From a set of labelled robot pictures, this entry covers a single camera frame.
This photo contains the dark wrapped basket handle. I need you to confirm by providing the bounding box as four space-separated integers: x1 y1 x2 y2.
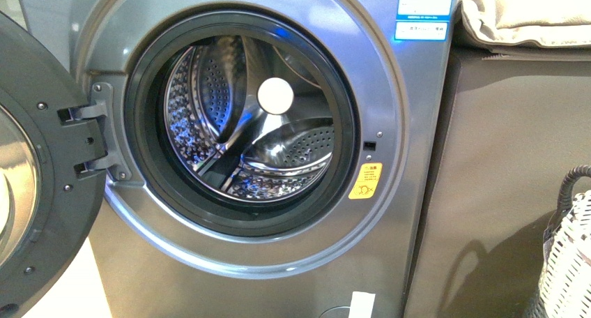
543 165 590 242

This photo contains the white woven laundry basket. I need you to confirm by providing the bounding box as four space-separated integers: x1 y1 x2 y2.
523 191 590 317

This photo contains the round washing machine door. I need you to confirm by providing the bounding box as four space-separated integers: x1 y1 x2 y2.
1 15 105 317

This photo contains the grey front-load washing machine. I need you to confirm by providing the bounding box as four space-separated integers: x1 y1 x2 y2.
19 0 450 317

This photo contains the white blue energy label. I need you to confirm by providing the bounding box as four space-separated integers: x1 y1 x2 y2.
394 0 455 42

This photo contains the grey-brown cabinet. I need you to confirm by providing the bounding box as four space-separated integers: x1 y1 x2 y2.
404 47 590 317

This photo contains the beige cushion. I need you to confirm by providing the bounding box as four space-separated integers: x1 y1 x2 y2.
453 0 590 61

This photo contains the orange warning sticker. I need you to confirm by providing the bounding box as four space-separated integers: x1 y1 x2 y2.
348 162 383 200

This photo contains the white tape strip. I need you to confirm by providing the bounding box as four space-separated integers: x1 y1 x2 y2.
348 291 376 318

